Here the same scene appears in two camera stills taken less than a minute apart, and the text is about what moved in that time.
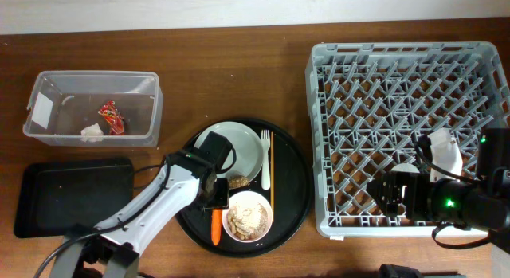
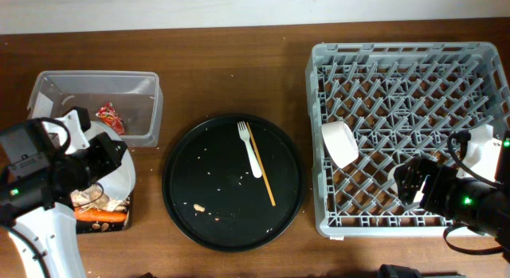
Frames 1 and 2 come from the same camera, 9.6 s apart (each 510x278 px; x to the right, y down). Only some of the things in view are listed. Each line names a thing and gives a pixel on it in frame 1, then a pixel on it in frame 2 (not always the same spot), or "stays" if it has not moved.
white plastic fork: x=265 y=142 → x=245 y=135
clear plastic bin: x=61 y=103 stays
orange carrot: x=216 y=225 → x=93 y=214
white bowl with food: x=247 y=217 → x=339 y=142
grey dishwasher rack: x=369 y=103 stays
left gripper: x=219 y=194 → x=103 y=153
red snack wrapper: x=114 y=119 stays
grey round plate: x=246 y=144 → x=119 y=184
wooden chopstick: x=272 y=178 → x=269 y=191
